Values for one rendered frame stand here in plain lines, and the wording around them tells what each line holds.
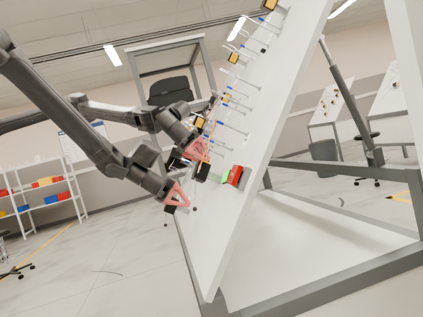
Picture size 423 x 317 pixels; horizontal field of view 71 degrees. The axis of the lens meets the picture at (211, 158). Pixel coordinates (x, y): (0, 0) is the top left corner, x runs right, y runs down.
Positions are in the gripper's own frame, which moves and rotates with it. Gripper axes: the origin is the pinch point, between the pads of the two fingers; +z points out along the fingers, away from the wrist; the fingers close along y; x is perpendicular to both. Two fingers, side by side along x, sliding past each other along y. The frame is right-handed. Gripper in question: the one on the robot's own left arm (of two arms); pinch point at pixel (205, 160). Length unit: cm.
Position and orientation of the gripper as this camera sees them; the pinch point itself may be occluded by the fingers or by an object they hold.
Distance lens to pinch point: 92.8
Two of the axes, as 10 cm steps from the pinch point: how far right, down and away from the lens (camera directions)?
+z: 7.1, 7.1, 0.3
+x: -6.5, 6.6, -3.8
